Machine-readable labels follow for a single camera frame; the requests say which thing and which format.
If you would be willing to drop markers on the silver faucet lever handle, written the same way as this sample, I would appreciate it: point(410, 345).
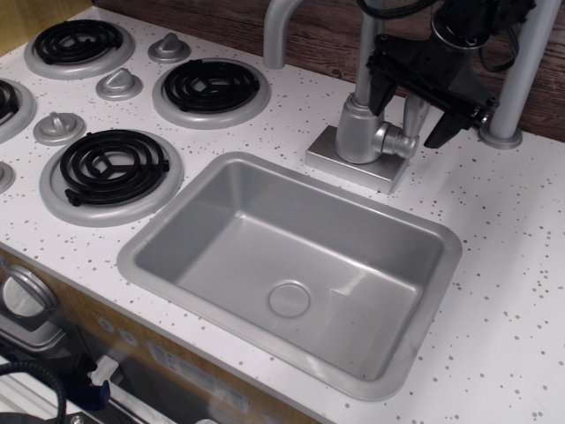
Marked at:
point(403, 141)

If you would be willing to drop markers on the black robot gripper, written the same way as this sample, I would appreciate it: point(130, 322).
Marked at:
point(439, 70)

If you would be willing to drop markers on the silver oven dial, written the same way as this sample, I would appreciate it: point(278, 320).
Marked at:
point(25, 297)

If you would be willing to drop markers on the silver stove knob back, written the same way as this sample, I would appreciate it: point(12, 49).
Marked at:
point(170, 49)

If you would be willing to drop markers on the grey sink basin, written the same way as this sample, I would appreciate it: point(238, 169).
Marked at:
point(376, 276)

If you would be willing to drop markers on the front right coil burner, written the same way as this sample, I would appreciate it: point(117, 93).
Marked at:
point(111, 177)

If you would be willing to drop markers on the back right coil burner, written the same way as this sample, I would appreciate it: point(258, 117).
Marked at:
point(210, 94)

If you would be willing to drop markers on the silver stove knob front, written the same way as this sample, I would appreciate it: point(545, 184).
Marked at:
point(59, 129)

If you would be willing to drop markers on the left edge coil burner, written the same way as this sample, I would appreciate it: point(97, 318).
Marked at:
point(18, 108)

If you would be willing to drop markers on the round sink drain plug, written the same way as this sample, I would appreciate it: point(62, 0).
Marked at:
point(289, 300)

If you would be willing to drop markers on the silver faucet with base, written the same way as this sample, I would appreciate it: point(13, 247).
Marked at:
point(356, 150)

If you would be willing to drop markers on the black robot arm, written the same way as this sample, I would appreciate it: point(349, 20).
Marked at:
point(493, 17)

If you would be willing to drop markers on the grey vertical pole with base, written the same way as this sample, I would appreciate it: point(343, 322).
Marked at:
point(502, 131)

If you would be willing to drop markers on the silver oven door handle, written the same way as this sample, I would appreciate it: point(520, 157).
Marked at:
point(46, 340)

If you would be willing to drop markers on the silver stove knob left edge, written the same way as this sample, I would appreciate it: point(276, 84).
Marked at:
point(7, 176)

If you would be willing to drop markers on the silver stove knob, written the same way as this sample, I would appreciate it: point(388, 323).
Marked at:
point(120, 85)
point(59, 129)
point(170, 49)

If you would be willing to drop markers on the silver stove knob middle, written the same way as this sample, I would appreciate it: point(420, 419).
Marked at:
point(120, 85)

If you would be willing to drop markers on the back left coil burner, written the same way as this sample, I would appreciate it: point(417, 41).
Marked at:
point(78, 49)

